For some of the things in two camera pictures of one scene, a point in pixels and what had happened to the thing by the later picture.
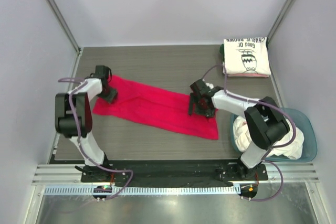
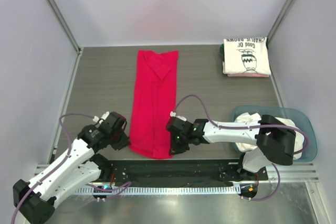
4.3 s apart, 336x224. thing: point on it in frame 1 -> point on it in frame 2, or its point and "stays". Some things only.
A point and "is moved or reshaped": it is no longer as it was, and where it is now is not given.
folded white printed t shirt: [247, 55] stays
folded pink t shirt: [248, 75] stays
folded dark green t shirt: [221, 50] stays
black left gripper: [114, 94] -> [124, 142]
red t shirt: [143, 103] is moved or reshaped
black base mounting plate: [175, 173] stays
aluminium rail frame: [280, 173] stays
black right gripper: [209, 113] -> [176, 148]
